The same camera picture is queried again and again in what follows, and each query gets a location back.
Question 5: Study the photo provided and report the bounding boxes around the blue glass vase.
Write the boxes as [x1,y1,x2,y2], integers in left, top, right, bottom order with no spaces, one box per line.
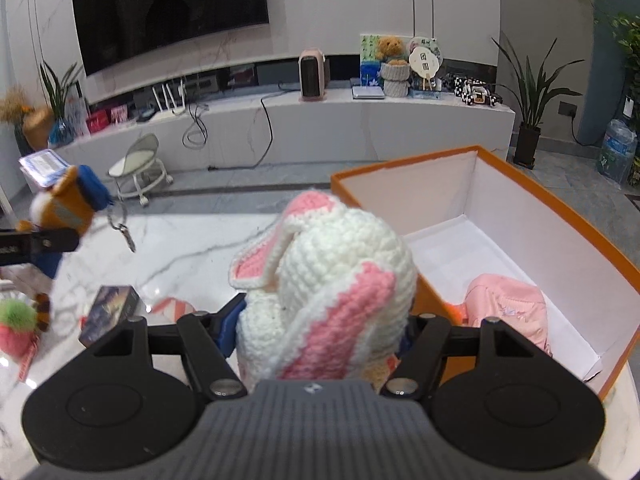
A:
[49,117,77,147]

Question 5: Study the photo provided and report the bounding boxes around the large black television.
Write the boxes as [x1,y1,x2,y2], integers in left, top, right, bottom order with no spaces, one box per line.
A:
[70,0,270,77]

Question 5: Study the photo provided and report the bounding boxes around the large blue water bottle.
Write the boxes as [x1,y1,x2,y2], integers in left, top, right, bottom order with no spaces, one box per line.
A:
[596,118,639,189]

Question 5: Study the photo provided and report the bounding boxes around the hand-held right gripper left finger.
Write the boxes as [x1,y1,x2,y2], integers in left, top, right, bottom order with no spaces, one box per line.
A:
[94,296,249,401]

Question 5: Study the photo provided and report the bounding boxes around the white rolling stool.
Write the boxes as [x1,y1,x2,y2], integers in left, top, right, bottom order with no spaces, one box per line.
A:
[107,133,175,207]

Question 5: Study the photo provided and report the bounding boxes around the green pink fluffy pompom toy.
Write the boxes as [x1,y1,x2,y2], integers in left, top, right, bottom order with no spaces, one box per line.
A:
[0,300,42,357]

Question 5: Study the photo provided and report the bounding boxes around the round white hand fan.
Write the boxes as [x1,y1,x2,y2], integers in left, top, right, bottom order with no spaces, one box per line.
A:
[408,47,444,92]

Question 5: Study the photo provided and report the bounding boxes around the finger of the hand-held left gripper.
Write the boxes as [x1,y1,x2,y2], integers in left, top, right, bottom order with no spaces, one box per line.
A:
[0,227,80,267]

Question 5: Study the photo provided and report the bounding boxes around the striped brown plush tail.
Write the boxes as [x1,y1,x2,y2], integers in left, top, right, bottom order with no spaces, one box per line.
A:
[34,292,52,332]

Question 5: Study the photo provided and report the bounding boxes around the green picture card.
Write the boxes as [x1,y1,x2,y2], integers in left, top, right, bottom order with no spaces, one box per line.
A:
[359,33,397,67]

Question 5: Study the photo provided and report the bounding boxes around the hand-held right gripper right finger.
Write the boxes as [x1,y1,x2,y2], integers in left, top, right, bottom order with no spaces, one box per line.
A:
[382,312,538,401]

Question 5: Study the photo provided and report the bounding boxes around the orange blue plush keychain toy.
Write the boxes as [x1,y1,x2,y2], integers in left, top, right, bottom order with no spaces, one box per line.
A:
[17,165,137,282]

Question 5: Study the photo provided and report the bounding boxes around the pink cloth hat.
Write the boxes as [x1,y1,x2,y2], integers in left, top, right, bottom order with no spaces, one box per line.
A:
[462,273,552,357]

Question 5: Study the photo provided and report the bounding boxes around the small clear plastic packet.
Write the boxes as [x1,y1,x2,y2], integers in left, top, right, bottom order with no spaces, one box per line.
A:
[19,149,69,189]

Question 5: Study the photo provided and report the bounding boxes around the pink space heater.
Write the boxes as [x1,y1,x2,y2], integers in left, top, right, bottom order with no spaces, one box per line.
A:
[298,48,328,104]

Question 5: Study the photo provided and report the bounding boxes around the red gift box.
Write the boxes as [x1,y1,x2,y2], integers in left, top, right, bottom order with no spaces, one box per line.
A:
[85,109,111,134]

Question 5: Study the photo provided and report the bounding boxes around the black white checkered items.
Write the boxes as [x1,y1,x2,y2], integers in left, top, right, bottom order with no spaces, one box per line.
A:
[451,74,502,107]

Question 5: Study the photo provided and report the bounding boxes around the small dark card box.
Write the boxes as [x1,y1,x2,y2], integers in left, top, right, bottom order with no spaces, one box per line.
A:
[78,285,141,349]

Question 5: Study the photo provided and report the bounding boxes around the golden round vase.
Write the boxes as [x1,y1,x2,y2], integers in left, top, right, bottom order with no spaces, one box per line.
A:
[22,107,56,151]

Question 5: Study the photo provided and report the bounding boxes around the grey knitted pot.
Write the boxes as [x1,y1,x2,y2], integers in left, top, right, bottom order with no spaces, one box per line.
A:
[379,59,412,98]

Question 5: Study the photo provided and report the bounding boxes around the black power cable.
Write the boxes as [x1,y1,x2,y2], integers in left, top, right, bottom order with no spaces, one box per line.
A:
[207,82,302,171]

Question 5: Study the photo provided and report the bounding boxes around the white wifi router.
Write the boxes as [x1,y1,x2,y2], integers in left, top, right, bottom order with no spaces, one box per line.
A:
[149,77,189,122]

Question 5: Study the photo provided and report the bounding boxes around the pink white striped toy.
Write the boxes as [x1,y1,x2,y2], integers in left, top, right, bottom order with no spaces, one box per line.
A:
[150,297,197,322]

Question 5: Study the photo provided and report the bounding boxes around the potted green plant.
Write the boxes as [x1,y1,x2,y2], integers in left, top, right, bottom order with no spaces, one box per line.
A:
[491,34,585,169]

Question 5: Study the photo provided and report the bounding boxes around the orange cardboard box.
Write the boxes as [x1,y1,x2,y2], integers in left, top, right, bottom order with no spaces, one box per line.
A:
[331,146,640,402]

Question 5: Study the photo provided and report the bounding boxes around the white pink crocheted bunny toy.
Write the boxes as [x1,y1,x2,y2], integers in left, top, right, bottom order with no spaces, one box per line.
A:
[229,191,419,392]

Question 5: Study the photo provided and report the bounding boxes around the brown teddy bear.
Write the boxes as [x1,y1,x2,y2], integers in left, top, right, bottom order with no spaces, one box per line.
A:
[375,35,406,64]

